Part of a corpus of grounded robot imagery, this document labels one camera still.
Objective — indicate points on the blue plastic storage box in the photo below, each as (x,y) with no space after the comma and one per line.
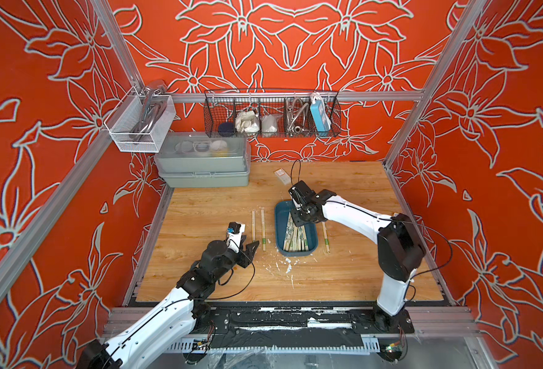
(281,212)

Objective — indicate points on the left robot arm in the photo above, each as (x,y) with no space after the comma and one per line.
(176,316)

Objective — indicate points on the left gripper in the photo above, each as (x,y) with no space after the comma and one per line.
(246,258)

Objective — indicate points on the grey lidded storage container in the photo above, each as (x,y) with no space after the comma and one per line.
(195,160)

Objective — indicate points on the light blue carton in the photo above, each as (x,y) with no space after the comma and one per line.
(320,117)

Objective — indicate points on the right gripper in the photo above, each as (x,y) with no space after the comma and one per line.
(296,221)

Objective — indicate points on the chopstick pair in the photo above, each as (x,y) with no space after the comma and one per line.
(264,239)
(326,239)
(253,226)

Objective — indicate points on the metal tongs in basket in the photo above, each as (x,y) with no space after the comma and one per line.
(152,110)

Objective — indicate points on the white crumpled bag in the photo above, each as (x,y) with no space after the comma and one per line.
(247,122)

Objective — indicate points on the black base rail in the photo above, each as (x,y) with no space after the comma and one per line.
(300,324)

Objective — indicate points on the small white labelled box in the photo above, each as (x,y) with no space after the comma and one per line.
(283,176)

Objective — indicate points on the black wire wall basket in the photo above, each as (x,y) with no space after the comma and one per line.
(221,107)

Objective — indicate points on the white wire wall basket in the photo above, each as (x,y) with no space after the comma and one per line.
(128,114)

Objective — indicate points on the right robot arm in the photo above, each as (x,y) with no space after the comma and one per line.
(399,248)

